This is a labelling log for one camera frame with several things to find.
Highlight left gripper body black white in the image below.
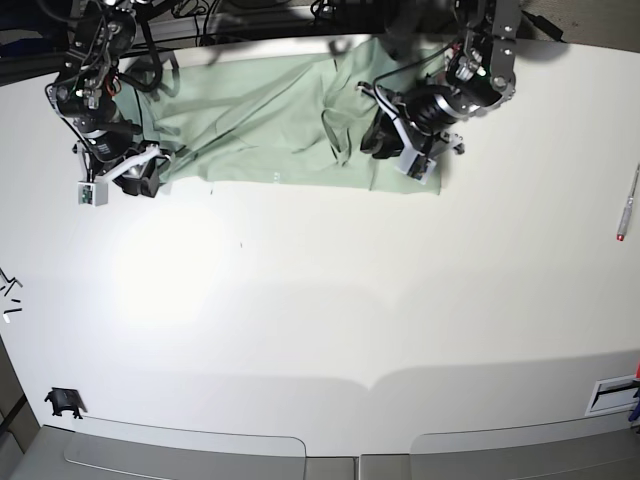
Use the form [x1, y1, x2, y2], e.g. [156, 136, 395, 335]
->
[357, 82, 468, 159]

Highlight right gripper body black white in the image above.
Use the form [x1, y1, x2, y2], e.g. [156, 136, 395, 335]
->
[74, 131, 173, 183]

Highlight light green T-shirt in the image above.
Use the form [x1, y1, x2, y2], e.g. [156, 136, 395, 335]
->
[115, 40, 441, 194]

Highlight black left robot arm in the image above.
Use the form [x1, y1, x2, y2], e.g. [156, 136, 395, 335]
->
[358, 1, 521, 167]

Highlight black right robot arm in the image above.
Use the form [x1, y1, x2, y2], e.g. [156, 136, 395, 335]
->
[38, 1, 173, 206]

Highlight black hex key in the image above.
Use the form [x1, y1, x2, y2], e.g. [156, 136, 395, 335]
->
[0, 269, 23, 296]

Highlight black and white bit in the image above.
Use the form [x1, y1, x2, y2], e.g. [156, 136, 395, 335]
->
[2, 308, 22, 324]

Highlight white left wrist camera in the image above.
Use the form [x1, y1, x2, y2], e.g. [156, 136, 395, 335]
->
[396, 153, 437, 185]

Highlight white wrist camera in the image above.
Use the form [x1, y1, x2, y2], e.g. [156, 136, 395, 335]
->
[77, 181, 108, 207]
[396, 153, 437, 185]

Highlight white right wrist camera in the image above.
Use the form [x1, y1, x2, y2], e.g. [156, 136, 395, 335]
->
[77, 181, 108, 207]

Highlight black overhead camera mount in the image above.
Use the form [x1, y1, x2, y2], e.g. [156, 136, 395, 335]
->
[384, 0, 429, 50]

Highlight clear handled screwdriver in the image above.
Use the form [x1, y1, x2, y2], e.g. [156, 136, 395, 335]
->
[616, 164, 640, 242]

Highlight black clamp bracket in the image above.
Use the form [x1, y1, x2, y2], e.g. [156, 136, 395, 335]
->
[44, 388, 87, 419]

